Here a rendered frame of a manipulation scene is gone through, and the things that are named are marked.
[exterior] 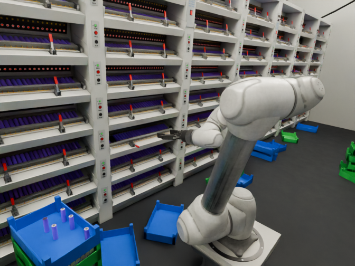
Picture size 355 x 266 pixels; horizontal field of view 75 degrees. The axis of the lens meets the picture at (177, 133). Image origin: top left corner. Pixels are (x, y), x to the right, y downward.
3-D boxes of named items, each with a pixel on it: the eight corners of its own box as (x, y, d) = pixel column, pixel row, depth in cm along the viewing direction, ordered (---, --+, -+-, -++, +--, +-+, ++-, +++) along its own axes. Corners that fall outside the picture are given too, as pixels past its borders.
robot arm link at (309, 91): (279, 90, 87) (252, 91, 81) (325, 66, 71) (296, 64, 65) (289, 123, 84) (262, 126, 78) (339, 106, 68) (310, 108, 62)
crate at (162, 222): (175, 245, 140) (175, 234, 137) (143, 238, 143) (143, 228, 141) (183, 213, 168) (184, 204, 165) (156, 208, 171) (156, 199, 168)
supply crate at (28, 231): (101, 242, 89) (100, 226, 86) (47, 280, 74) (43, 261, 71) (61, 209, 105) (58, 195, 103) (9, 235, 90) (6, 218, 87)
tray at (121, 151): (176, 139, 187) (180, 130, 182) (108, 160, 146) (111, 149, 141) (161, 125, 197) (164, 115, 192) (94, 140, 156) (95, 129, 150)
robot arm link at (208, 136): (196, 150, 129) (207, 134, 135) (219, 154, 118) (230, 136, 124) (188, 137, 124) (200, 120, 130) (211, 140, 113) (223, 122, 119)
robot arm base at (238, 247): (262, 235, 119) (264, 226, 118) (240, 258, 104) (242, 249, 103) (232, 216, 131) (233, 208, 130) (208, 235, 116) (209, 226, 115)
